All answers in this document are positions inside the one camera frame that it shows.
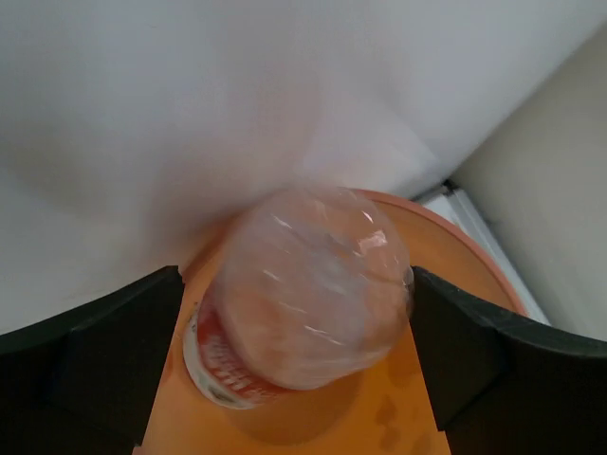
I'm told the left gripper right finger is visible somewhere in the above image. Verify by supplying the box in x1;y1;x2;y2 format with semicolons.
411;266;607;454

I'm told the orange plastic bin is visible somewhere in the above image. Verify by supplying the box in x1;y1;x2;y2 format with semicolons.
140;192;526;454

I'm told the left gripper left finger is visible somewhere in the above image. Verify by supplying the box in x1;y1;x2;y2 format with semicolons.
1;266;184;454

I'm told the red label white bottle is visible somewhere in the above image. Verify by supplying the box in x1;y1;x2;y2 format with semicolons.
183;187;414;410

